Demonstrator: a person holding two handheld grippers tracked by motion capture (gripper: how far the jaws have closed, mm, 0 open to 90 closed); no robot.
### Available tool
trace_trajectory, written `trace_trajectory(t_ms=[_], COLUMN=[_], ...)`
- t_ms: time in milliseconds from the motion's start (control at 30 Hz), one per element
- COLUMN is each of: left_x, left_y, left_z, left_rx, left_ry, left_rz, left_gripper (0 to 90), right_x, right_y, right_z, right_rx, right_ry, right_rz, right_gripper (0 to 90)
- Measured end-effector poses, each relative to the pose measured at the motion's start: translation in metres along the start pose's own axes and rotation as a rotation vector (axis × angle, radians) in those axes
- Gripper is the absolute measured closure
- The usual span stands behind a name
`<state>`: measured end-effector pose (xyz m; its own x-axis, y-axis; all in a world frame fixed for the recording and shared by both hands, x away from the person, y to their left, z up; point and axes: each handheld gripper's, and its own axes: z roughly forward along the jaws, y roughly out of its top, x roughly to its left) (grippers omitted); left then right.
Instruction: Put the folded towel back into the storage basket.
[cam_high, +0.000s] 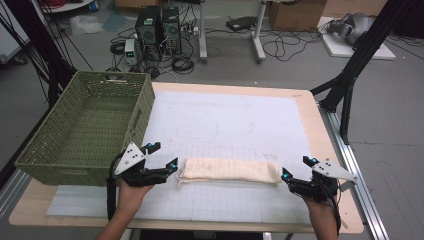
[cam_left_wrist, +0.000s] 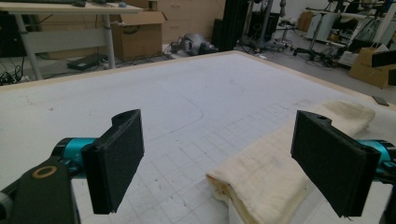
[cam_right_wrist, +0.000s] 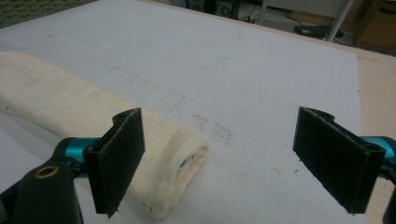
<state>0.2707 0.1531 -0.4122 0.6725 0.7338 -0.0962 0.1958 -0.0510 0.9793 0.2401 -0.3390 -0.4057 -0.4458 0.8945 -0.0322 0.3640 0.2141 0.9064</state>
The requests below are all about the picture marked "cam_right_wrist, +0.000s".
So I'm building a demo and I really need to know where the brown cardboard box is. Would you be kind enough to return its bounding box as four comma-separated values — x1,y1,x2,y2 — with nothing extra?
352,0,396,54

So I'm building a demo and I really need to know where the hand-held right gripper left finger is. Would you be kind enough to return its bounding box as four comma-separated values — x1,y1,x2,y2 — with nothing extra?
51,107,147,218

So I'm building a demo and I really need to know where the black power strip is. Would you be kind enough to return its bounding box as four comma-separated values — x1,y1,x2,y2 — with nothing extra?
293,24,345,39

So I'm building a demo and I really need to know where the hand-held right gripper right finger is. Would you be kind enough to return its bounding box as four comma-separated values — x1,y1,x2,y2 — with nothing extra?
292,106,396,215

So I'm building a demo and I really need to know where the cream towel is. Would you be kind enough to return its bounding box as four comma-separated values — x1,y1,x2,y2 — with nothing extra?
0,50,209,221

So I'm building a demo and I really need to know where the white metal stand leg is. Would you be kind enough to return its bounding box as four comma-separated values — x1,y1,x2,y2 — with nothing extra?
326,0,355,43

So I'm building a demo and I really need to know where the green patterned carpet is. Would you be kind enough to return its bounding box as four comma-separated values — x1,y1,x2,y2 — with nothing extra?
0,0,97,30

